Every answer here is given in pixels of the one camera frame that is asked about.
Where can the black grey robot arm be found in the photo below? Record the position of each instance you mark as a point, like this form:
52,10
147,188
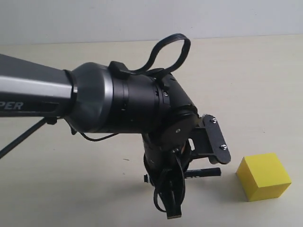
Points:
94,98

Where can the black white marker pen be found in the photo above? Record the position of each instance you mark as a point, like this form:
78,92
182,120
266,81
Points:
194,173

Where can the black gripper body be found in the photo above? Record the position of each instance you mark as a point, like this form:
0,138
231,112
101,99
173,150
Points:
168,195

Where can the yellow foam cube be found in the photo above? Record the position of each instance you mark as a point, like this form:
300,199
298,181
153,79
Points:
263,177

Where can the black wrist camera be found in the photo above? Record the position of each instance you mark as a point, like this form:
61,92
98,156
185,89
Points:
209,142

